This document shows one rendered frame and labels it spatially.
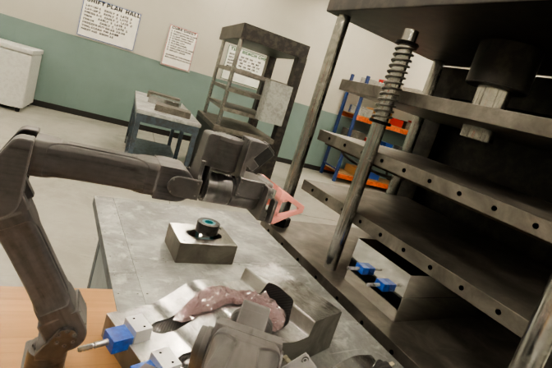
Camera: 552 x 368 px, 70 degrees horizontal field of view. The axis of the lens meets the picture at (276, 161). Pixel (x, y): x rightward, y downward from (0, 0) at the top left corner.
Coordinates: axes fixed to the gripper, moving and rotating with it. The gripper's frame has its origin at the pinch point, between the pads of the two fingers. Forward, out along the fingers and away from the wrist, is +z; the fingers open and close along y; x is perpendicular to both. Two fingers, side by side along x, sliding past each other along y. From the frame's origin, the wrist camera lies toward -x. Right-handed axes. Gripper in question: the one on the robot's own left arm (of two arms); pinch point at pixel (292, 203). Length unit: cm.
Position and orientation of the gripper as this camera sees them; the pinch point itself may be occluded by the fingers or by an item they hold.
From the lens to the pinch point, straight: 81.2
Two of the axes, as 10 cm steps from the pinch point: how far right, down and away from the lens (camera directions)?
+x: -3.2, 9.4, 1.5
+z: 8.5, 2.2, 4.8
